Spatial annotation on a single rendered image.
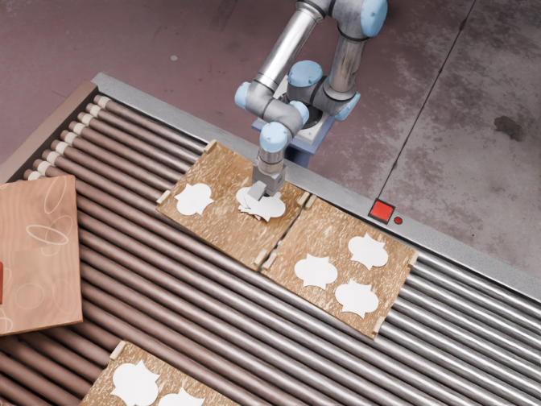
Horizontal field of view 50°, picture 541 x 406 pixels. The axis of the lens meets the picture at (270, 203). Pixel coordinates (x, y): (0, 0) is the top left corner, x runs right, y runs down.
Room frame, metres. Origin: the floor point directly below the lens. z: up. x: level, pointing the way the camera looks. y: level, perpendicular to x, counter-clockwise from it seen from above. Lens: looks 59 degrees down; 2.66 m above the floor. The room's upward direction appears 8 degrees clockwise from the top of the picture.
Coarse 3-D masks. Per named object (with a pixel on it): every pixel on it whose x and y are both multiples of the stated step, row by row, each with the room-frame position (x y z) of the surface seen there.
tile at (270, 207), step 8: (248, 200) 1.02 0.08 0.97; (264, 200) 1.03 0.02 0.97; (272, 200) 1.04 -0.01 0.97; (280, 200) 1.04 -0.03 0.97; (256, 208) 1.00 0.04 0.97; (264, 208) 1.00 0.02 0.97; (272, 208) 1.01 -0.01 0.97; (280, 208) 1.01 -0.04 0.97; (264, 216) 0.97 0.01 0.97; (272, 216) 0.98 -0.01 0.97; (280, 216) 0.98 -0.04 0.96
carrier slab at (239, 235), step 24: (192, 168) 1.14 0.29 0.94; (216, 168) 1.16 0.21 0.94; (240, 168) 1.17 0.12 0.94; (216, 192) 1.06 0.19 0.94; (288, 192) 1.10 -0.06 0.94; (168, 216) 0.94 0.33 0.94; (192, 216) 0.95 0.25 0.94; (216, 216) 0.97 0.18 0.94; (240, 216) 0.98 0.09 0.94; (288, 216) 1.00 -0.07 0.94; (216, 240) 0.88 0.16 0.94; (240, 240) 0.89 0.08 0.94; (264, 240) 0.90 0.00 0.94
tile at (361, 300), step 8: (352, 280) 0.79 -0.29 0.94; (344, 288) 0.76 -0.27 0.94; (352, 288) 0.77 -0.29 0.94; (360, 288) 0.77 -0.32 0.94; (368, 288) 0.77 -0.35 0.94; (336, 296) 0.73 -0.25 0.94; (344, 296) 0.74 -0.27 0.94; (352, 296) 0.74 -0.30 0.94; (360, 296) 0.74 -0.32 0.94; (368, 296) 0.75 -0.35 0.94; (376, 296) 0.75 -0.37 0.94; (344, 304) 0.71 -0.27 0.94; (352, 304) 0.71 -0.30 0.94; (360, 304) 0.72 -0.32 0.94; (368, 304) 0.72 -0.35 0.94; (376, 304) 0.72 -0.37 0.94; (344, 312) 0.69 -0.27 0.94; (352, 312) 0.69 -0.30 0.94; (360, 312) 0.69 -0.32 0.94; (368, 312) 0.70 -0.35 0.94
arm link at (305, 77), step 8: (296, 64) 1.52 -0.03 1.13; (304, 64) 1.52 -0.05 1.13; (312, 64) 1.52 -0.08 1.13; (296, 72) 1.48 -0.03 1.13; (304, 72) 1.48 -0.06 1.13; (312, 72) 1.48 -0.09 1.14; (320, 72) 1.48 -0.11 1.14; (288, 80) 1.48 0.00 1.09; (296, 80) 1.45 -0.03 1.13; (304, 80) 1.44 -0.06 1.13; (312, 80) 1.45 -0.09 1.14; (320, 80) 1.46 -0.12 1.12; (288, 88) 1.47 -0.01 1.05; (296, 88) 1.44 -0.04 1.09; (304, 88) 1.44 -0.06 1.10; (312, 88) 1.44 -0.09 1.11; (288, 96) 1.46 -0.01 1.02; (296, 96) 1.44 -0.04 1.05; (304, 96) 1.43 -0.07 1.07; (312, 96) 1.42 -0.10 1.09; (304, 104) 1.44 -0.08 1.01; (312, 104) 1.41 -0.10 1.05
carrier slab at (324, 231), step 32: (320, 224) 0.99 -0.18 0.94; (352, 224) 1.01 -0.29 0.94; (288, 256) 0.85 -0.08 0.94; (320, 256) 0.87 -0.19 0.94; (352, 256) 0.88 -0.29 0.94; (288, 288) 0.74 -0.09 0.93; (320, 288) 0.76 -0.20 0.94; (384, 288) 0.79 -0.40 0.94; (352, 320) 0.67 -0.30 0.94; (384, 320) 0.68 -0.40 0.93
